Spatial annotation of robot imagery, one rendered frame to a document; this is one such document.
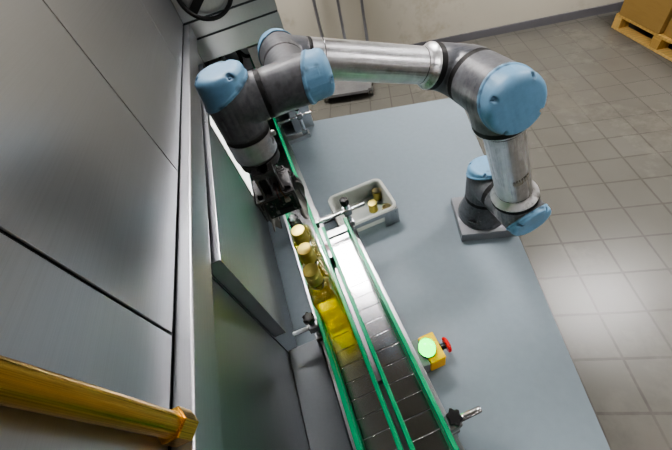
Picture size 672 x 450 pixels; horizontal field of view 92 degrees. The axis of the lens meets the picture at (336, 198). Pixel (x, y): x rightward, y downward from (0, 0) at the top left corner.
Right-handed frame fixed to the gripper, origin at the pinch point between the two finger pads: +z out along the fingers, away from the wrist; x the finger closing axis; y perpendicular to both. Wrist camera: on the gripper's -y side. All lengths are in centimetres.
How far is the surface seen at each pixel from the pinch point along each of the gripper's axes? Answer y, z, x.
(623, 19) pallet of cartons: -186, 110, 334
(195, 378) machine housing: 34.1, -17.9, -12.5
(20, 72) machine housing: 12.0, -44.6, -15.2
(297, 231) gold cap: 0.4, 5.0, -0.1
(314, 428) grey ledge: 32.4, 33.3, -12.4
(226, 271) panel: 13.5, -7.3, -12.6
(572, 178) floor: -56, 121, 165
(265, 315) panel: 13.5, 11.9, -12.8
